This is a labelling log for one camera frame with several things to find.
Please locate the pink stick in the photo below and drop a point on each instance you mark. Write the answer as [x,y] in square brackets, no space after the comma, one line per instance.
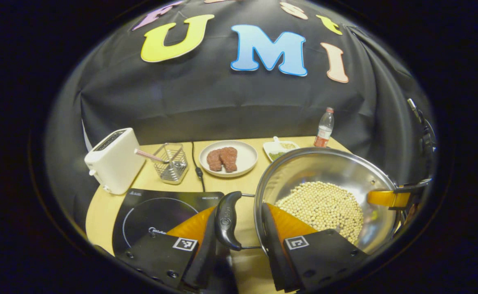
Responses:
[149,155]

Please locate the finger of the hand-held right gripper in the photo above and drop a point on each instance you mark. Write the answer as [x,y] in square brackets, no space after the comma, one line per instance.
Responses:
[386,198]

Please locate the pile of yellow soybeans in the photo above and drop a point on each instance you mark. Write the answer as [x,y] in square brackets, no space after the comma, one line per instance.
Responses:
[324,204]

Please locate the black induction cooktop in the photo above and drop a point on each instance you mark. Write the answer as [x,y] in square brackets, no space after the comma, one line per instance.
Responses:
[157,216]

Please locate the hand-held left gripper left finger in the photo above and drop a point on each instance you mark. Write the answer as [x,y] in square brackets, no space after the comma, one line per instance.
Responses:
[206,253]

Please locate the stainless steel pot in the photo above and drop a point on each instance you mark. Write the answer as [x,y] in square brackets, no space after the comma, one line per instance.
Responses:
[324,167]

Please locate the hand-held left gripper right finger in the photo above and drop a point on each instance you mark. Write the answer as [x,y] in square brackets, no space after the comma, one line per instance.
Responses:
[273,245]

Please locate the white toaster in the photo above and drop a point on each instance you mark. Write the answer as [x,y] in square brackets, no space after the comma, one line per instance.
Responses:
[116,163]

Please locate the green mung beans heap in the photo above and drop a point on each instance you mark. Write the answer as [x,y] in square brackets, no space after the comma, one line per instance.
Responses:
[277,156]

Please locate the small pale beans heap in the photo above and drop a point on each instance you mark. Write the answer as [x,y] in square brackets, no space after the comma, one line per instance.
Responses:
[289,145]

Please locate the round white plate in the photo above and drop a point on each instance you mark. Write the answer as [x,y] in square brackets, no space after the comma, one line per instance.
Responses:
[247,157]

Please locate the white divided dish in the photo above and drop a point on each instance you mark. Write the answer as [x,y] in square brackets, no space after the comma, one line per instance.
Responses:
[268,146]

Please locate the brown meat slice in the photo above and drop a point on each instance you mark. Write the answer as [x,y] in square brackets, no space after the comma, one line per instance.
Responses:
[214,160]
[229,159]

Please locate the clear plastic water bottle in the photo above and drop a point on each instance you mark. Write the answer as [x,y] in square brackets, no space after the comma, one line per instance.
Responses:
[324,130]

